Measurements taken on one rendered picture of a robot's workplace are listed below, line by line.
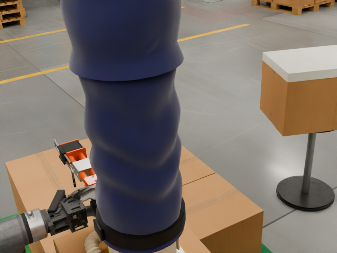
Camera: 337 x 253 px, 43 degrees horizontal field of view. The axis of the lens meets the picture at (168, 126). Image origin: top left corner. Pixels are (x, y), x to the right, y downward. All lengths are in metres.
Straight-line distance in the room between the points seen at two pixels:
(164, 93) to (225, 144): 2.92
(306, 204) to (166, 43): 2.39
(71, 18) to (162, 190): 0.41
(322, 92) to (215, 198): 0.90
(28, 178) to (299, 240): 1.67
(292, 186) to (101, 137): 2.48
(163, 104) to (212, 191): 1.43
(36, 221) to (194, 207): 1.06
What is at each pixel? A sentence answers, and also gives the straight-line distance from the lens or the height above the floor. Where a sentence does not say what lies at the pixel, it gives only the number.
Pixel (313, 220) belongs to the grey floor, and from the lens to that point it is 3.03.
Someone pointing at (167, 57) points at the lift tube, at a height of 1.63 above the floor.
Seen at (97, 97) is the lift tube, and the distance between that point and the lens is 0.86.
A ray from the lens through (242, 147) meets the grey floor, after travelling 3.72.
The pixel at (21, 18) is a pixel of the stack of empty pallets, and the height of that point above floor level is 0.12.
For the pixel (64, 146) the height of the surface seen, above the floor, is 1.10.
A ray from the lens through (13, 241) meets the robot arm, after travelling 1.29.
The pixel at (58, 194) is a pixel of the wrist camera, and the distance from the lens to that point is 1.39.
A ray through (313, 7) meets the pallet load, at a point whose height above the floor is 0.06.
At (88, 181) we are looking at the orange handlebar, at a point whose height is 1.09.
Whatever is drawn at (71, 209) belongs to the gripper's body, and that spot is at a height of 1.11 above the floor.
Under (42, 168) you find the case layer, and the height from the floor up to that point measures 0.54.
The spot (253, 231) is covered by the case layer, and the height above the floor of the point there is 0.44.
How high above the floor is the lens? 1.89
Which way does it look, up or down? 28 degrees down
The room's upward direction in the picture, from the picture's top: 3 degrees counter-clockwise
